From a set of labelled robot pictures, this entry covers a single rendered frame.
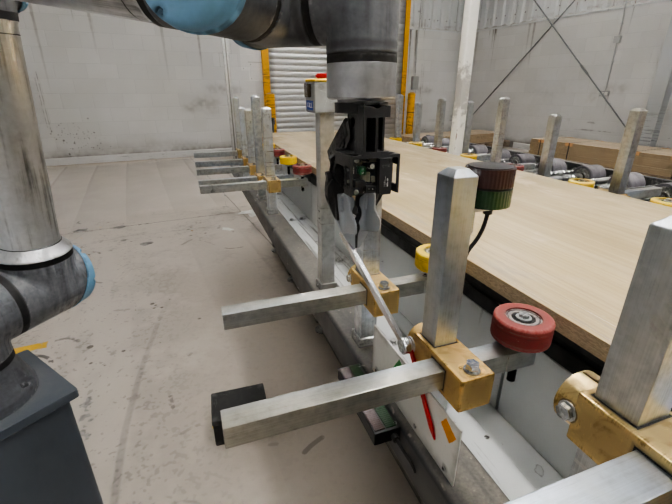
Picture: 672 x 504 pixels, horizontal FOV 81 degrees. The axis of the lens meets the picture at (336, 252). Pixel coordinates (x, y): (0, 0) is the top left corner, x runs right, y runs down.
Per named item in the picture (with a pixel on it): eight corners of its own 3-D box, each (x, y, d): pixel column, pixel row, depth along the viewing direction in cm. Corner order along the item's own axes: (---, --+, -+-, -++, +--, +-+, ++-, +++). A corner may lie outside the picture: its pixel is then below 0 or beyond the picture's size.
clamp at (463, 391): (457, 414, 50) (462, 382, 48) (405, 352, 62) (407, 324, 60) (493, 403, 52) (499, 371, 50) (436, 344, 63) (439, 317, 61)
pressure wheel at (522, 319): (508, 404, 55) (523, 334, 50) (471, 368, 62) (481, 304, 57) (552, 390, 57) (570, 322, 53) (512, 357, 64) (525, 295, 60)
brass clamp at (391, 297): (371, 318, 72) (372, 294, 70) (344, 286, 83) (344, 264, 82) (401, 312, 74) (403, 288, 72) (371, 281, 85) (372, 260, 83)
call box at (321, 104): (314, 116, 86) (313, 78, 83) (305, 115, 92) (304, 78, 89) (344, 116, 89) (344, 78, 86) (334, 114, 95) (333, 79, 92)
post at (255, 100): (259, 201, 192) (251, 94, 173) (258, 199, 195) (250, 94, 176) (266, 200, 193) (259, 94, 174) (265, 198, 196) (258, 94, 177)
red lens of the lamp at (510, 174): (484, 191, 46) (487, 172, 45) (453, 180, 51) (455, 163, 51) (524, 187, 48) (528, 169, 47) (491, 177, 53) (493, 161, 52)
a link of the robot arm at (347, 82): (317, 65, 53) (382, 66, 56) (318, 104, 55) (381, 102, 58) (340, 60, 45) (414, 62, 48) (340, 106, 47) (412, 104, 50)
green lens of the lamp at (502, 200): (481, 211, 47) (484, 193, 46) (451, 199, 52) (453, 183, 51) (521, 207, 49) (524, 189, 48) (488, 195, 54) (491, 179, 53)
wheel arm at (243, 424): (227, 456, 44) (222, 427, 42) (224, 433, 47) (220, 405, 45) (533, 369, 58) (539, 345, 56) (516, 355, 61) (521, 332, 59)
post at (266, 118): (269, 224, 171) (262, 106, 153) (268, 222, 174) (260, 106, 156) (277, 223, 173) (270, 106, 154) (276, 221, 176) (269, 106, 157)
